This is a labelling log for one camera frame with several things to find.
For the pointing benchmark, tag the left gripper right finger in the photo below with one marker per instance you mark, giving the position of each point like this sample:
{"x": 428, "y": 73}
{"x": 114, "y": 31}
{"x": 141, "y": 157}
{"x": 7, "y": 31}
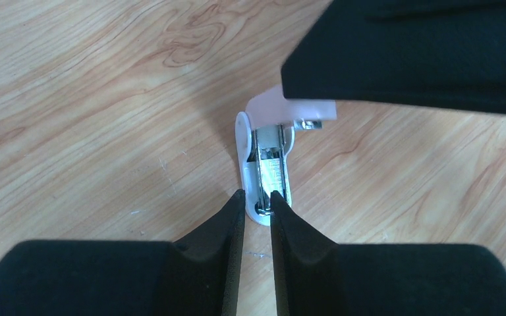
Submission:
{"x": 316, "y": 276}

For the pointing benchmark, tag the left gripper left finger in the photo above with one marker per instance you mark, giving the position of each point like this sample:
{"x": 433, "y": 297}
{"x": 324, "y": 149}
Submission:
{"x": 198, "y": 274}

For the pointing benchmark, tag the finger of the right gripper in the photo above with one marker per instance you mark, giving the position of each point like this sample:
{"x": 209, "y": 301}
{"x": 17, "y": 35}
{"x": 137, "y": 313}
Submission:
{"x": 442, "y": 54}

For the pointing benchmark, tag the pink staple remover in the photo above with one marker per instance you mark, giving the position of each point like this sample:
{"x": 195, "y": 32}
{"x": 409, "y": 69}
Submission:
{"x": 265, "y": 136}

